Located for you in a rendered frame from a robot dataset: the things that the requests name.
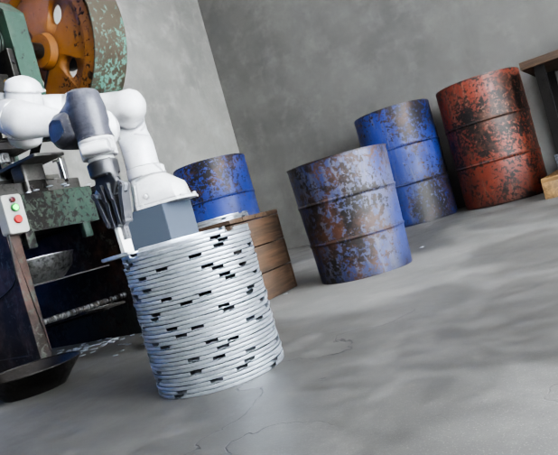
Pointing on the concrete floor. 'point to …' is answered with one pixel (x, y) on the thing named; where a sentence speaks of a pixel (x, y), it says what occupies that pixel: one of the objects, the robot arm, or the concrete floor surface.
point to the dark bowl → (31, 377)
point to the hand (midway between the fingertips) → (125, 240)
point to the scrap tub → (351, 214)
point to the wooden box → (266, 250)
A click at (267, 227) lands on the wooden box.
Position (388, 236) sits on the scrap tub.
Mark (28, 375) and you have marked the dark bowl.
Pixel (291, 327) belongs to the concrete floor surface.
